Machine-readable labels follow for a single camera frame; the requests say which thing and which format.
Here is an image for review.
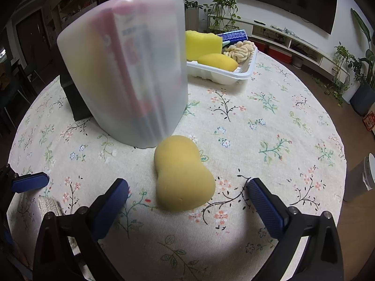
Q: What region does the beige woven rope pad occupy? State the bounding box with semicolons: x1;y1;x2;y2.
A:
37;196;62;218

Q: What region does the peanut-shaped yellow sponge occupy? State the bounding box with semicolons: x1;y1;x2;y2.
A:
154;135;215;212

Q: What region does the white ribbed plastic tray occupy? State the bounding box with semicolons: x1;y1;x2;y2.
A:
186;45;258;85

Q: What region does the lemon-shaped yellow sponge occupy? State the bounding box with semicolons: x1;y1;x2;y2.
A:
197;53;239;72

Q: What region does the cream chenille scrubber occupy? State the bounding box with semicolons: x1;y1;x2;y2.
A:
222;40;256;64

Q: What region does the yellow rectangular sponge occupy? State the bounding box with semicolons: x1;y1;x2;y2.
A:
185;30;222;61

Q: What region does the blue tissue pack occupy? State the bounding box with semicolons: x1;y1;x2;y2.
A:
218;30;248;46

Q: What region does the black cylindrical container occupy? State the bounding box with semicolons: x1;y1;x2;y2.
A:
60;73;92;121

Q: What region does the grey cylindrical trash bin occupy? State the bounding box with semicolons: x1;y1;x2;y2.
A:
343;153;375;202

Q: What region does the red gift box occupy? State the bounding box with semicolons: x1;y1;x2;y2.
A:
362;111;375;132

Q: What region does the translucent plastic storage box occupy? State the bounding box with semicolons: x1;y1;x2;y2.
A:
56;0;188;148

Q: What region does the large-leaf plant dark pot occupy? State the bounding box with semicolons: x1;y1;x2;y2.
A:
350;8;374;116

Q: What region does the red storage box right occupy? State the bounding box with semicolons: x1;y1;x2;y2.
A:
267;47;292;64

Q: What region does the red storage box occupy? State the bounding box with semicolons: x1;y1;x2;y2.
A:
254;41;268;53
267;47;292;64

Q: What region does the small bushy plant by console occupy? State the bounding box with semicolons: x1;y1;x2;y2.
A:
313;42;362;107

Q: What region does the red storage box left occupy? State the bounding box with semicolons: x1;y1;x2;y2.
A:
254;41;268;53

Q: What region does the white low TV console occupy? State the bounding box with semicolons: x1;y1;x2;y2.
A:
206;13;352;80

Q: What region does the trailing green vine plant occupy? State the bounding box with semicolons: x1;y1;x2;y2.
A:
203;0;241;34

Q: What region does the plant in ribbed grey pot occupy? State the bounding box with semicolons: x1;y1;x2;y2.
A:
184;0;203;31

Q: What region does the white wall cabinet shelving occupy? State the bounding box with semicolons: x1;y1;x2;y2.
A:
1;0;107;70

